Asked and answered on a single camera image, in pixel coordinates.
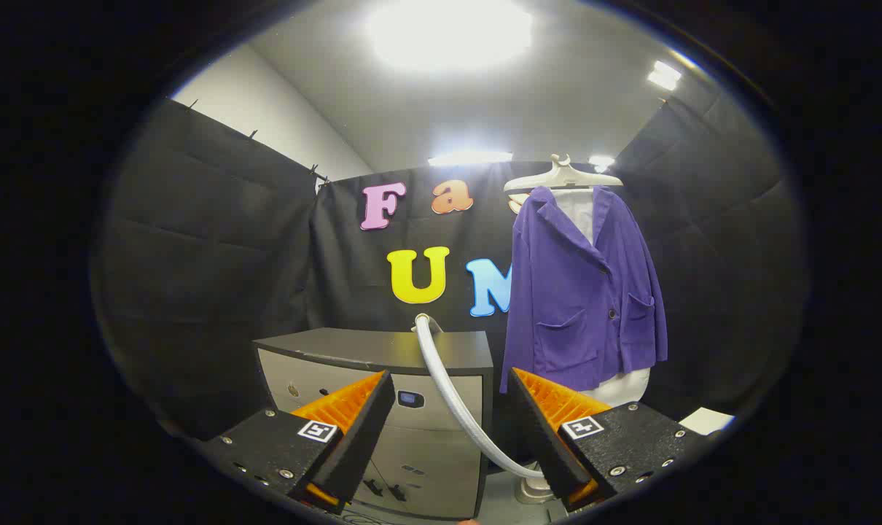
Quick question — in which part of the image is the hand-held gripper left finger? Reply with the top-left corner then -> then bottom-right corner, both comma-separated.
197,370 -> 397,515

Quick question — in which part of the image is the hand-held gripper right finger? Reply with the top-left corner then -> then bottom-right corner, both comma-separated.
507,367 -> 711,511

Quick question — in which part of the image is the white garment steamer hose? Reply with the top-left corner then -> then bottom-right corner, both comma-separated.
414,315 -> 548,481

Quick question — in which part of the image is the purple corduroy jacket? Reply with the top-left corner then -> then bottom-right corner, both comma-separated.
499,186 -> 668,394

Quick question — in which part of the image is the garment steamer base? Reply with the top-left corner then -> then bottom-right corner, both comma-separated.
514,459 -> 558,504

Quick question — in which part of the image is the grey cabinet with dark top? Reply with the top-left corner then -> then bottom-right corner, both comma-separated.
253,327 -> 494,520

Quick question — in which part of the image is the white sheet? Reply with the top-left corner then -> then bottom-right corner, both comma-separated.
678,407 -> 735,436

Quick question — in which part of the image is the white plastic hanger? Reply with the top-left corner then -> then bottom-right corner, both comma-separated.
504,154 -> 624,194

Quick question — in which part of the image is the ceiling light panel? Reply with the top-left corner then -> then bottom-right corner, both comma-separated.
647,61 -> 682,92

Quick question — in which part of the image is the large ceiling light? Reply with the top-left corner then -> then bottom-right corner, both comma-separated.
368,0 -> 533,70

